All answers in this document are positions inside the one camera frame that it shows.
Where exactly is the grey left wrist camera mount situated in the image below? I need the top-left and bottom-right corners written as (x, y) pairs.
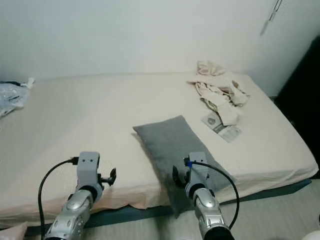
top-left (76, 152), bottom-right (101, 189)

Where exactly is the beige crumpled clothes pile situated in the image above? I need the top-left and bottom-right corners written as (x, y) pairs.
top-left (187, 60), bottom-right (251, 127)

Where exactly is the bluish clear plastic bag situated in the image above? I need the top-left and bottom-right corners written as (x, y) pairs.
top-left (0, 77), bottom-right (36, 118)

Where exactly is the hanging pull cord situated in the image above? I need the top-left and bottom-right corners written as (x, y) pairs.
top-left (260, 0), bottom-right (283, 37)

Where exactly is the grey pillow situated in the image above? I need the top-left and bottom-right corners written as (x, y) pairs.
top-left (133, 115), bottom-right (236, 218)

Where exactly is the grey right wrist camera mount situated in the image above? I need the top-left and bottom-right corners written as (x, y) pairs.
top-left (186, 152), bottom-right (210, 186)

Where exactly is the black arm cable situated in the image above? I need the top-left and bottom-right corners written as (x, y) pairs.
top-left (37, 157), bottom-right (79, 240)
top-left (185, 159), bottom-right (241, 231)

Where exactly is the bed with cream sheet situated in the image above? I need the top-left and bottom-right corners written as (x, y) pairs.
top-left (0, 71), bottom-right (320, 231)

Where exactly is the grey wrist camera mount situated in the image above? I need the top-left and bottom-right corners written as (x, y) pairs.
top-left (76, 152), bottom-right (101, 189)
top-left (186, 152), bottom-right (210, 186)

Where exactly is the dark blue bed frame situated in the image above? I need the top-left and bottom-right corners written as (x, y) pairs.
top-left (25, 179), bottom-right (312, 237)

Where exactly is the pale pink cloth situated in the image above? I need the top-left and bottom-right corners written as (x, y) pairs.
top-left (0, 222), bottom-right (28, 240)

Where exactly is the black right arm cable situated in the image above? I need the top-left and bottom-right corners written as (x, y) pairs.
top-left (185, 159), bottom-right (241, 231)

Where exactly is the printed paper packet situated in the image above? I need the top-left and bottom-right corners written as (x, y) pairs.
top-left (201, 112), bottom-right (243, 143)

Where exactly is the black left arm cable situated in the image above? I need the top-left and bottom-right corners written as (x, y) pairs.
top-left (37, 157), bottom-right (79, 240)

